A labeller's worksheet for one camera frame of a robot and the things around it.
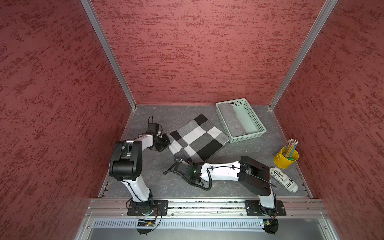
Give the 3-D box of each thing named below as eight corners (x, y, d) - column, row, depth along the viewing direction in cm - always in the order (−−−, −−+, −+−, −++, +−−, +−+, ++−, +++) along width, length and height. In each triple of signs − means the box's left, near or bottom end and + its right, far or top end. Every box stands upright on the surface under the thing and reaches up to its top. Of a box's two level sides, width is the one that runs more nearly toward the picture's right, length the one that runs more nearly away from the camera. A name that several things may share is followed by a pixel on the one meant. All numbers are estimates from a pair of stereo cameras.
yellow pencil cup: (272, 165, 91) (281, 156, 82) (273, 154, 96) (282, 145, 86) (287, 171, 89) (299, 163, 79) (288, 160, 93) (299, 151, 84)
